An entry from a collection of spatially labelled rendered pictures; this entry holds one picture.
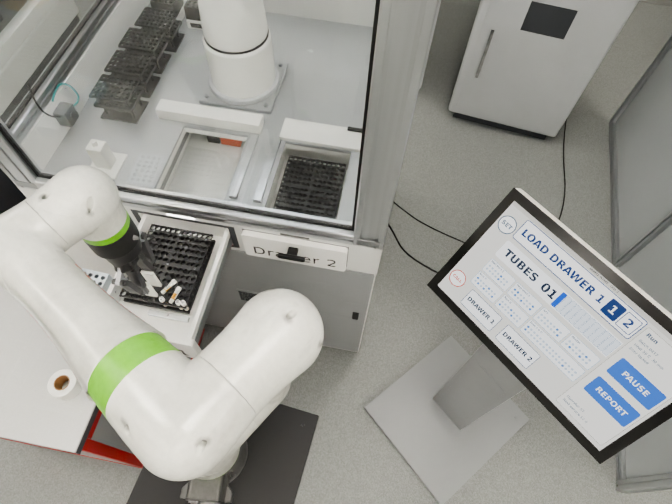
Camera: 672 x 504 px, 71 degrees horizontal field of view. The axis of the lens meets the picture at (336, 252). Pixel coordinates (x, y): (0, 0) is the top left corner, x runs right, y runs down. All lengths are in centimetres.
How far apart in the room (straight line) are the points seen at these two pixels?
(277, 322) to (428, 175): 211
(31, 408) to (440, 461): 140
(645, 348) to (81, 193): 105
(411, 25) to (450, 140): 211
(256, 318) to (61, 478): 170
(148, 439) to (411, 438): 152
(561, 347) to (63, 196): 98
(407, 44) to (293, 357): 48
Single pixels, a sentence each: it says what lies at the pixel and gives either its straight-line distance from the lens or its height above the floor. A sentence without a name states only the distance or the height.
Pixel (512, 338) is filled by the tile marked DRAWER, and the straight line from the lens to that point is 114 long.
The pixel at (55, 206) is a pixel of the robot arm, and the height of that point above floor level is 139.
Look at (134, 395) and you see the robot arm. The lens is 62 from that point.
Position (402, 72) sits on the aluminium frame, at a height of 150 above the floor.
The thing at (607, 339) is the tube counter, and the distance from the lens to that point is 110.
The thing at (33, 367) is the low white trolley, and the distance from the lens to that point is 150.
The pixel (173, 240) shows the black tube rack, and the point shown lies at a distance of 135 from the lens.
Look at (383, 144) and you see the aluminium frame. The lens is 92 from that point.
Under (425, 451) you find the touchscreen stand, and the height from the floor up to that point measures 3.
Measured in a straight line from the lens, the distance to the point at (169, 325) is 131.
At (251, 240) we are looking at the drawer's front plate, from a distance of 130.
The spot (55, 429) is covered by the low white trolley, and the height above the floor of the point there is 76.
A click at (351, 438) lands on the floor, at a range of 203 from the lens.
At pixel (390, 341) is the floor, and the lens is 214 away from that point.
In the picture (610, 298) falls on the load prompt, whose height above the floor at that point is 117.
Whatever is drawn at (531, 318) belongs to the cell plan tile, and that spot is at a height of 106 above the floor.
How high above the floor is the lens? 201
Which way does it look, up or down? 60 degrees down
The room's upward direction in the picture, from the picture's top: 3 degrees clockwise
